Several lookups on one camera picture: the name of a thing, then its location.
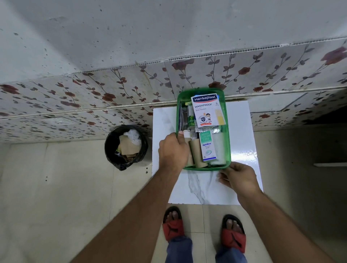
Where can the red right sandal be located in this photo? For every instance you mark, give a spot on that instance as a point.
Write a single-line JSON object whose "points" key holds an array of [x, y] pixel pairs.
{"points": [[233, 238]]}

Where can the person's left leg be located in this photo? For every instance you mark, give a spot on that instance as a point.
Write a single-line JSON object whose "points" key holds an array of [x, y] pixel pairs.
{"points": [[179, 250]]}

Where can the person's left forearm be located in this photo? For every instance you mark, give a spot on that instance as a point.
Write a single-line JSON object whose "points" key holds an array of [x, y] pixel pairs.
{"points": [[127, 225]]}

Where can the green can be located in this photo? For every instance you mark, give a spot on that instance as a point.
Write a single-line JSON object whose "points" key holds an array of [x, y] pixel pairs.
{"points": [[119, 151]]}

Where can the person's left hand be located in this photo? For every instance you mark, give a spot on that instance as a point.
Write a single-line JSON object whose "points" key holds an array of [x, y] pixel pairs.
{"points": [[173, 154]]}

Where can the person's right forearm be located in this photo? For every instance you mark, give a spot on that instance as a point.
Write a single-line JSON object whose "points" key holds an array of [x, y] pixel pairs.
{"points": [[279, 233]]}

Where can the small white cap bottle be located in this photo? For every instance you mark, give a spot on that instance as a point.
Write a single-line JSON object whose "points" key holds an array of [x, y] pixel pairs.
{"points": [[186, 133]]}

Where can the person's leg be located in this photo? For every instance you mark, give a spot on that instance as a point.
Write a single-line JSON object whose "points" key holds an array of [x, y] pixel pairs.
{"points": [[230, 256], [179, 250]]}

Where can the green plastic basket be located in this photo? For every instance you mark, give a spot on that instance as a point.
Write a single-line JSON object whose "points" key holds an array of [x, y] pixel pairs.
{"points": [[200, 90]]}

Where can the brown cardboard sheet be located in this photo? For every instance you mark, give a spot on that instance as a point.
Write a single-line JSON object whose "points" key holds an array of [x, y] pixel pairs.
{"points": [[128, 146]]}

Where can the red left sandal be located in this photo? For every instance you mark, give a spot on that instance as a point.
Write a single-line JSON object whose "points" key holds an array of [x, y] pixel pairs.
{"points": [[173, 227]]}

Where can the crumpled white plastic bag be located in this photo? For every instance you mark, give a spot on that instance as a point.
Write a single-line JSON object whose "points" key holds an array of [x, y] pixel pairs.
{"points": [[132, 136]]}

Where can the silver blister pack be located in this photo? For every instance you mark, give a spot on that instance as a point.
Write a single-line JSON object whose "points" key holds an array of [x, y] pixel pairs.
{"points": [[216, 130]]}

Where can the red sandal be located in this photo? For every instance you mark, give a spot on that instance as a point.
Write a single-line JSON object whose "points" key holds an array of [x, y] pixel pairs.
{"points": [[173, 227], [233, 238]]}

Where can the white gauze roll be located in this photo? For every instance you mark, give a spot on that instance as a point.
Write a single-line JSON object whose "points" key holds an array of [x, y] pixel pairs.
{"points": [[221, 149]]}

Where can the person's right leg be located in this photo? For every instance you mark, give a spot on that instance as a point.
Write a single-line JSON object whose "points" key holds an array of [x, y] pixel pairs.
{"points": [[230, 256]]}

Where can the grey slim case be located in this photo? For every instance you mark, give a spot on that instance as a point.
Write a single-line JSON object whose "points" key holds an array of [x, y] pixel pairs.
{"points": [[183, 119]]}

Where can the white plaster box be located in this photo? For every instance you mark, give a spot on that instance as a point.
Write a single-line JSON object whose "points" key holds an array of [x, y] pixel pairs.
{"points": [[207, 111]]}

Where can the black trash bin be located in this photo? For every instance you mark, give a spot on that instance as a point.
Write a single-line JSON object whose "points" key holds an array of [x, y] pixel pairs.
{"points": [[109, 154]]}

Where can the person's right hand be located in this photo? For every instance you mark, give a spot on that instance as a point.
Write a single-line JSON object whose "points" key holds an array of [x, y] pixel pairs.
{"points": [[241, 181]]}

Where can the small white green medicine box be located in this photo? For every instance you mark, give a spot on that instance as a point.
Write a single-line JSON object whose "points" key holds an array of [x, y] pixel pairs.
{"points": [[208, 146]]}

